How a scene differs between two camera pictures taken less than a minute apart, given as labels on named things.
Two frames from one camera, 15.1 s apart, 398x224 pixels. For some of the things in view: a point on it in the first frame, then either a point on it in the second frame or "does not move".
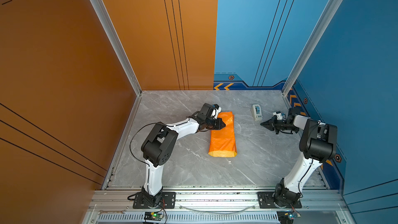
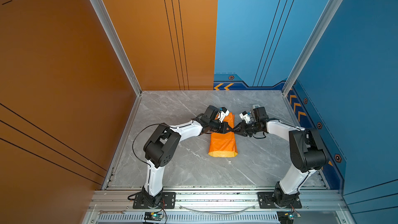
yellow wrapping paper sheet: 223,141 does not move
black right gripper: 271,124 -> 242,129
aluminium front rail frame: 114,206 does not move
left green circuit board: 153,215 does not move
